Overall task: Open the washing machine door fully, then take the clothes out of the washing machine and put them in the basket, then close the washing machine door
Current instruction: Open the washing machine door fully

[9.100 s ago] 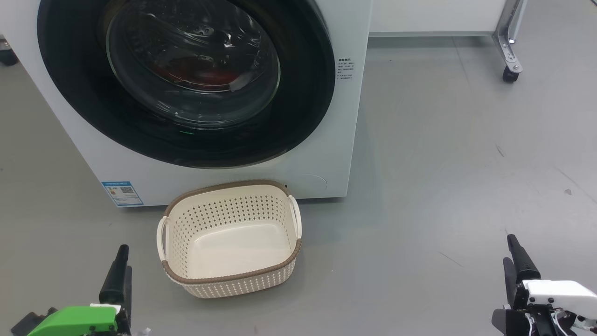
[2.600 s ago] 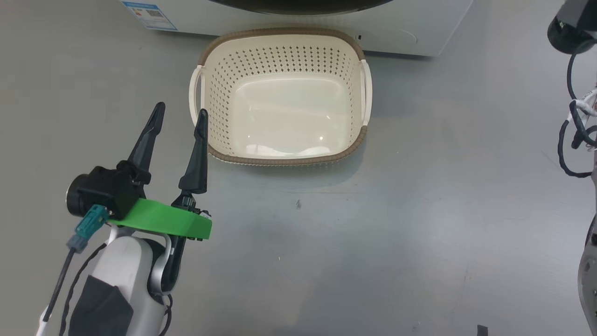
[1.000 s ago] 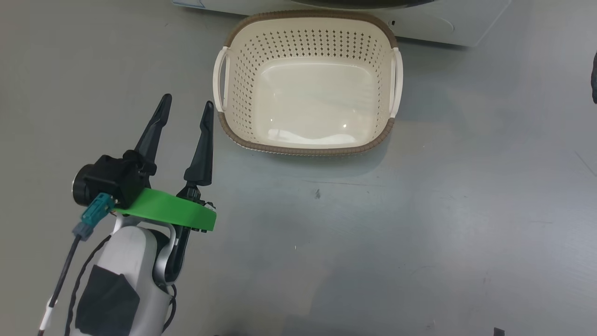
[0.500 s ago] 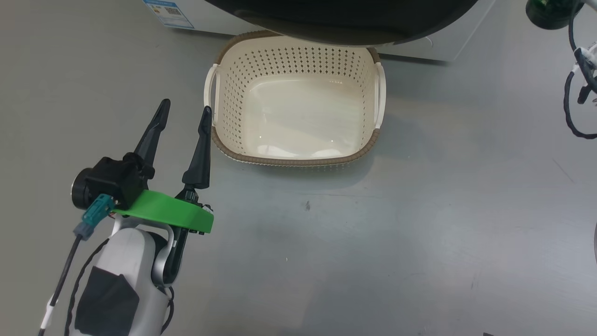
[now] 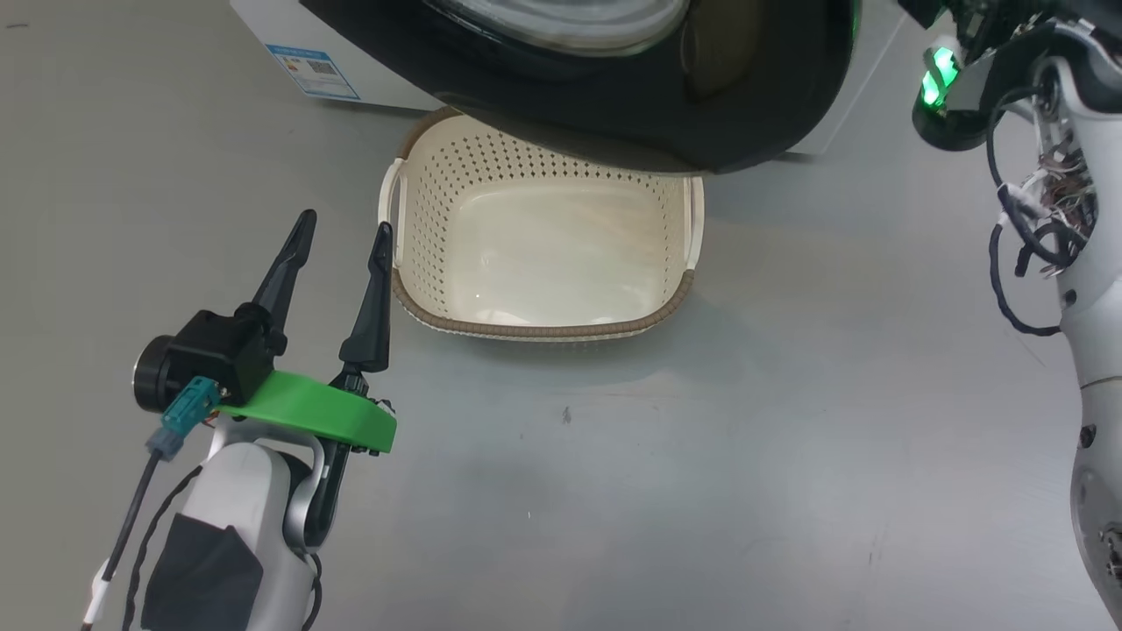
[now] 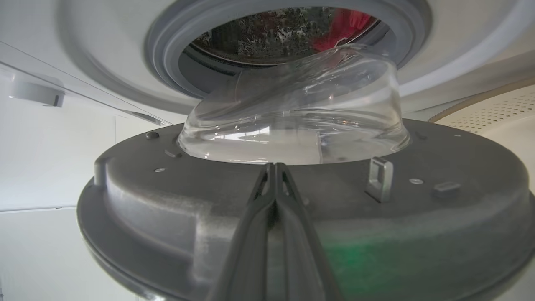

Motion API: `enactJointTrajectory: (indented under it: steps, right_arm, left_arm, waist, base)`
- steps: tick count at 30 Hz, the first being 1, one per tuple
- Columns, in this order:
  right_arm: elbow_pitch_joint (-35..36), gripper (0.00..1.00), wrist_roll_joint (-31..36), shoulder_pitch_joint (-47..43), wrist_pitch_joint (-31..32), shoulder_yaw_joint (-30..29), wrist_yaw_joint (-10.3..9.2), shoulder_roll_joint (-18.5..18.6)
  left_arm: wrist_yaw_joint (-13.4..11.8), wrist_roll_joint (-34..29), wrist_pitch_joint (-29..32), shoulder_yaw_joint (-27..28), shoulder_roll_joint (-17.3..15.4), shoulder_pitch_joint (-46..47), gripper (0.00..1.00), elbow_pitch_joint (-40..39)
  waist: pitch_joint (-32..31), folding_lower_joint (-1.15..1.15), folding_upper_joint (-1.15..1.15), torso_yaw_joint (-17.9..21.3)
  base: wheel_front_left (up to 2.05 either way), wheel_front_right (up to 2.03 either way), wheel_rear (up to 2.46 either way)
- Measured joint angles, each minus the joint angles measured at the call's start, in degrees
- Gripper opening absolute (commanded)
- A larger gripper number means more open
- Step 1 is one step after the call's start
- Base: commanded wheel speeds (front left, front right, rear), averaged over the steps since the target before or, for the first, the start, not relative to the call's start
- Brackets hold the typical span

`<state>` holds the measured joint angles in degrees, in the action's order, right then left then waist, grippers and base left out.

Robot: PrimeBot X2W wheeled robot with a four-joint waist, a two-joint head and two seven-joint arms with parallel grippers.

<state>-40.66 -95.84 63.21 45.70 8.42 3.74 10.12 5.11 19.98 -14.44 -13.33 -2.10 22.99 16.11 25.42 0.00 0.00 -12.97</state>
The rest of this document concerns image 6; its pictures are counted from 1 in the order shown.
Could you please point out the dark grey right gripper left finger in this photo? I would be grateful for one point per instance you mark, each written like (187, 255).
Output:
(246, 251)

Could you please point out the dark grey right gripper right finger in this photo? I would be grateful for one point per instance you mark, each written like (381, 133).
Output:
(303, 259)

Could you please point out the round glass washing machine door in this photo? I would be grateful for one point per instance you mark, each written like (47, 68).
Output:
(167, 209)

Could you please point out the red white-striped logo garment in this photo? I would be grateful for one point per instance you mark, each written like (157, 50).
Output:
(342, 29)

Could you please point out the cream perforated laundry basket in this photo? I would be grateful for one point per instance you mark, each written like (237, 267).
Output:
(493, 113)

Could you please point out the white front-load washing machine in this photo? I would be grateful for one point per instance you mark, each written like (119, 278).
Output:
(104, 42)

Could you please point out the white dial knob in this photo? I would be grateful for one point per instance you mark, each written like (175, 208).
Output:
(37, 94)

